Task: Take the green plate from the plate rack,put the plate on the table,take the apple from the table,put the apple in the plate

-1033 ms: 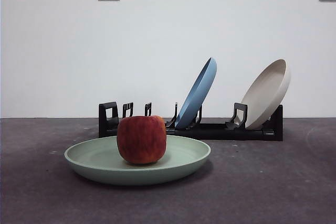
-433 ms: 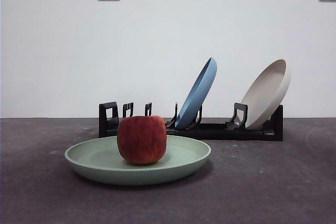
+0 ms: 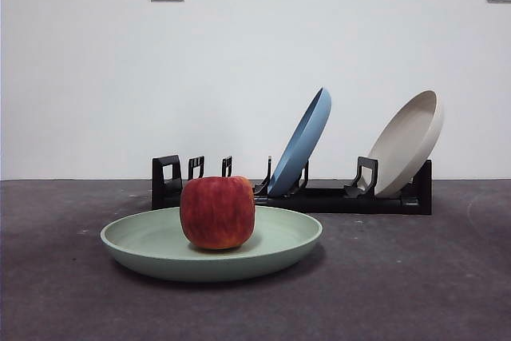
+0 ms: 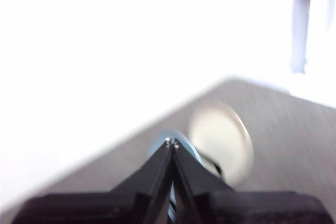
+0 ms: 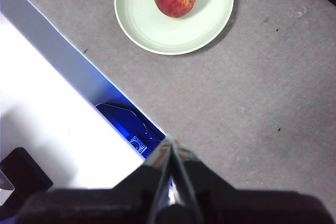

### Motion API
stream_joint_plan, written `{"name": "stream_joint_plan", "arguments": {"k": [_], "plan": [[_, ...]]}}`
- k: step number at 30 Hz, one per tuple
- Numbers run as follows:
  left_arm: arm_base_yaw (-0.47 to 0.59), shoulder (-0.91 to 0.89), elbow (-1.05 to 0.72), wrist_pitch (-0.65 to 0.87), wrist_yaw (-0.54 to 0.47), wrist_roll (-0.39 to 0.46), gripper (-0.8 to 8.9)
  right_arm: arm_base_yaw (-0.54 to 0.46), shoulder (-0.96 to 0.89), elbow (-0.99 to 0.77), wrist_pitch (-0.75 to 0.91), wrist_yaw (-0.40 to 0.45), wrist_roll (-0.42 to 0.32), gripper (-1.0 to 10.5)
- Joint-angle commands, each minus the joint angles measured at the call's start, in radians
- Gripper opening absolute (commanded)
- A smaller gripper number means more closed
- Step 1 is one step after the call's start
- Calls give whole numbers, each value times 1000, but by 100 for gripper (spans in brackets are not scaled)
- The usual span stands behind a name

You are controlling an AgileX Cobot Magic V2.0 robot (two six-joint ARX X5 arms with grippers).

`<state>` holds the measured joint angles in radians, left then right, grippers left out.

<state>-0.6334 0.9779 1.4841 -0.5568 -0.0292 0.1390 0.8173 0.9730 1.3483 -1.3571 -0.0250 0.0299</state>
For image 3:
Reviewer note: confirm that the red yellow apple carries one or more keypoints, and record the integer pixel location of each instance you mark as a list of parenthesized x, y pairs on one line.
[(217, 213)]

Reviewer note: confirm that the green plate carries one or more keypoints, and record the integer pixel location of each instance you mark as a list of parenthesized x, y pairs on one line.
[(151, 249)]

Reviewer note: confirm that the blue plate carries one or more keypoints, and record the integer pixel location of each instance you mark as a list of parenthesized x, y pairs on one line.
[(301, 145)]

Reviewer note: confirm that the black plate rack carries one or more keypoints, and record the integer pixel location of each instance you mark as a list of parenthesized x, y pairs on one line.
[(339, 205)]

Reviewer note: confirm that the cream white plate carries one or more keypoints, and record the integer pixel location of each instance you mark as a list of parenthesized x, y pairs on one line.
[(403, 149)]

